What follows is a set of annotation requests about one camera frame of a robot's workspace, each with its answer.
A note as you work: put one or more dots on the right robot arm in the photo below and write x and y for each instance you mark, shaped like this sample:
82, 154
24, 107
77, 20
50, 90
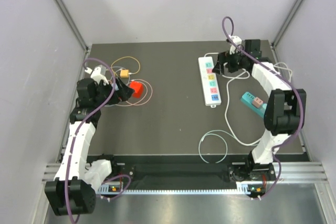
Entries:
284, 114

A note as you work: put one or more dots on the yellow usb charger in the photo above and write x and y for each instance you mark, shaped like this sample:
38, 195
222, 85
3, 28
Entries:
124, 73

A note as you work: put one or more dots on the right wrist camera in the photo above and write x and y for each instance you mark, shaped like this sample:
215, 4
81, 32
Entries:
235, 42

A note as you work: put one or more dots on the white power strip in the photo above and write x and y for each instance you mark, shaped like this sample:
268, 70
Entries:
209, 82

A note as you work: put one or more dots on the dusty pink plug adapter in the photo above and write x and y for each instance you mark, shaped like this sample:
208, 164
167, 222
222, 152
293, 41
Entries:
257, 102

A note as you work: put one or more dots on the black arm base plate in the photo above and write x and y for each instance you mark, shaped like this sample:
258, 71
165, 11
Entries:
224, 172

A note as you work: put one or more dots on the aluminium frame post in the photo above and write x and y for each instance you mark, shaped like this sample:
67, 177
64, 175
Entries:
286, 23
71, 23

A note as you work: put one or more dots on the teal power strip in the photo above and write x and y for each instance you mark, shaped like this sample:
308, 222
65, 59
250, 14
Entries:
247, 98

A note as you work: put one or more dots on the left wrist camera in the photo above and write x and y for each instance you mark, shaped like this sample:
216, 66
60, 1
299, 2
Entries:
97, 74

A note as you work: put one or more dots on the red cube socket adapter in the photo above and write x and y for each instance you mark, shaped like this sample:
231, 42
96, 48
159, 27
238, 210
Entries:
137, 87

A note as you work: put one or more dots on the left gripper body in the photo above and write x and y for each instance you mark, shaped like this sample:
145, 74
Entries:
119, 94

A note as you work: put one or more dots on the right aluminium frame post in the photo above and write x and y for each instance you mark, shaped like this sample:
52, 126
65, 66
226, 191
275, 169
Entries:
286, 23

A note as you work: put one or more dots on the left aluminium frame post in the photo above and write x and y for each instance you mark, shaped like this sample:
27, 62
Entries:
71, 23

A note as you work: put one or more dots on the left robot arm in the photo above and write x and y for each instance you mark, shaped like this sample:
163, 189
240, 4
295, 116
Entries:
75, 186

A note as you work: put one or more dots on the aluminium front rail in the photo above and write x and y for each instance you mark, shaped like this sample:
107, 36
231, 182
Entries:
291, 172

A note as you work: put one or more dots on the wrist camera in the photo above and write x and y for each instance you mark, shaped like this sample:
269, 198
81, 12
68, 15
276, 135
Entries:
235, 42
97, 74

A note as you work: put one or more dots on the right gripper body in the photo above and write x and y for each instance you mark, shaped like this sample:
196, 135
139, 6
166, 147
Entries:
235, 62

